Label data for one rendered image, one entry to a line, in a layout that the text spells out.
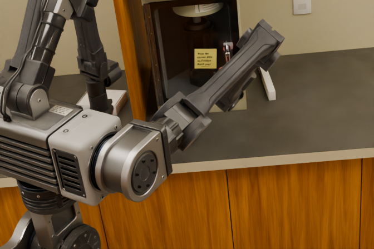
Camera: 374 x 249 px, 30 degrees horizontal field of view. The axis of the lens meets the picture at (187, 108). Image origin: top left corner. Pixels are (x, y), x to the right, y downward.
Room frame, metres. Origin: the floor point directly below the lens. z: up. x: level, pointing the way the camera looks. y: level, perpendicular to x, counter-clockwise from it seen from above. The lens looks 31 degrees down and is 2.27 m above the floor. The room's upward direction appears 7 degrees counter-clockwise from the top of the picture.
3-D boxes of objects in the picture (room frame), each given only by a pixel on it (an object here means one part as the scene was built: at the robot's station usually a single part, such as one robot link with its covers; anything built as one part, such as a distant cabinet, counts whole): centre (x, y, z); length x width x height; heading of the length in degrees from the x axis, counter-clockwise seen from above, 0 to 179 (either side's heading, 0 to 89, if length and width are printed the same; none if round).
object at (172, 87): (2.15, -0.05, 1.19); 0.30 x 0.01 x 0.40; 86
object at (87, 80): (1.86, 0.26, 1.27); 0.07 x 0.06 x 0.07; 144
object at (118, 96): (2.30, 0.31, 0.96); 0.16 x 0.12 x 0.04; 70
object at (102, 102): (1.86, 0.26, 1.21); 0.10 x 0.07 x 0.07; 176
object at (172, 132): (1.24, 0.07, 1.45); 0.09 x 0.08 x 0.12; 54
